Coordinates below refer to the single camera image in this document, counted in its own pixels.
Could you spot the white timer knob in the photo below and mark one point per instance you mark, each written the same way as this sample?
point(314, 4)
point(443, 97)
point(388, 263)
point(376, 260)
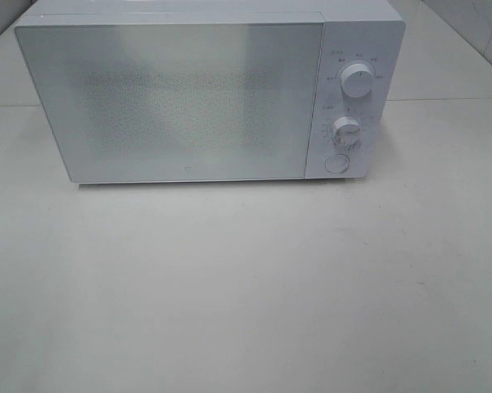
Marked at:
point(346, 131)

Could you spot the white microwave oven body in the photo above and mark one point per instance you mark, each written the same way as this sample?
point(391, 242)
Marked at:
point(371, 31)

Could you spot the upper white power knob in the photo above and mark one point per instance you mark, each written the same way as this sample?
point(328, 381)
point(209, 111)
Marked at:
point(356, 78)

